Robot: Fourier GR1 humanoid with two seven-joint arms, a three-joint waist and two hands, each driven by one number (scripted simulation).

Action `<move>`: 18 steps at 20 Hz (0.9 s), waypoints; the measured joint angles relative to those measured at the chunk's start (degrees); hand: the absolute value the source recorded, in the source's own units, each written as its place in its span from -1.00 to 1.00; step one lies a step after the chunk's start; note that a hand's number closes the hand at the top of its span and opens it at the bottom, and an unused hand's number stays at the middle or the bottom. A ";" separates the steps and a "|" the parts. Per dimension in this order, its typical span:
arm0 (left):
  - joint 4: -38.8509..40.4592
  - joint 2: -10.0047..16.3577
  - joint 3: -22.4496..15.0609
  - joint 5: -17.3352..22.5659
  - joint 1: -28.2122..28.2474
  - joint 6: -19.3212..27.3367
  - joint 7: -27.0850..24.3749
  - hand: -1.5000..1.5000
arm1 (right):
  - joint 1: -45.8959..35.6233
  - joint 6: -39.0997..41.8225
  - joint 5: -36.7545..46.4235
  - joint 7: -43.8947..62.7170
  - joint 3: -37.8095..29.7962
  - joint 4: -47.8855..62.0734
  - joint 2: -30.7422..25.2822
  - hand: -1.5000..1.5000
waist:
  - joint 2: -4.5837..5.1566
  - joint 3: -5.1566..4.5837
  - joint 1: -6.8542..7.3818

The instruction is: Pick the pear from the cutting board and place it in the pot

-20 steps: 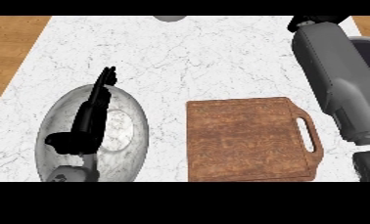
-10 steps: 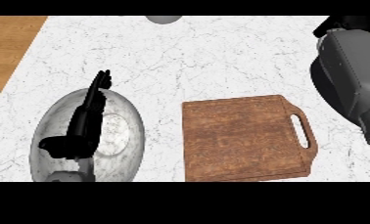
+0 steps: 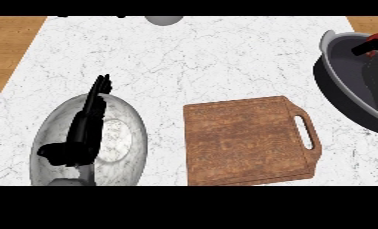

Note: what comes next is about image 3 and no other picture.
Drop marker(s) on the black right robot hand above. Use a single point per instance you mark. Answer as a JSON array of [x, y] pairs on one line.
[[373, 76]]

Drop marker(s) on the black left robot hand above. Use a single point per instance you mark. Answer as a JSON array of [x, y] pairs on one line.
[[83, 133]]

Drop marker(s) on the red fruit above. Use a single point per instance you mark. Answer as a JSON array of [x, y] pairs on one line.
[[373, 52]]

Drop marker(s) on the dark grey pot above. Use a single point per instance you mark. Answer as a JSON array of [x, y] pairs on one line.
[[340, 63]]

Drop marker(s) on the brown wooden cutting board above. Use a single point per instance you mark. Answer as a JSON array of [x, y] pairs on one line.
[[241, 139]]

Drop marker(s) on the grey round object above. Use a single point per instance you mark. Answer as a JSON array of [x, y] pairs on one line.
[[164, 20]]

